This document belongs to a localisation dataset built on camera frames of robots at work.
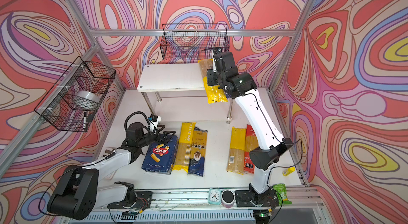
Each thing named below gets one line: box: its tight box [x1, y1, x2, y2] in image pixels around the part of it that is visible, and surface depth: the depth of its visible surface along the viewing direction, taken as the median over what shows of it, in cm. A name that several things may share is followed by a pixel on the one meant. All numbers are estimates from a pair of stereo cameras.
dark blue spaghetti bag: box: [187, 126, 208, 177], surface depth 88 cm
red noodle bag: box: [243, 124, 260, 174], surface depth 91 cm
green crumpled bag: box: [272, 183, 293, 207], surface depth 76 cm
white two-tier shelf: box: [137, 62, 233, 125], surface depth 86 cm
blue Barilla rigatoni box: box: [141, 135, 180, 175], surface depth 82 cm
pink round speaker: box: [221, 189, 236, 209], surface depth 71 cm
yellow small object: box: [282, 166, 296, 177], surface depth 79 cm
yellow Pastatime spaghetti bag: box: [172, 122, 197, 173], surface depth 90 cm
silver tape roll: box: [74, 90, 101, 107], surface depth 73 cm
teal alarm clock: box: [208, 187, 222, 206], surface depth 74 cm
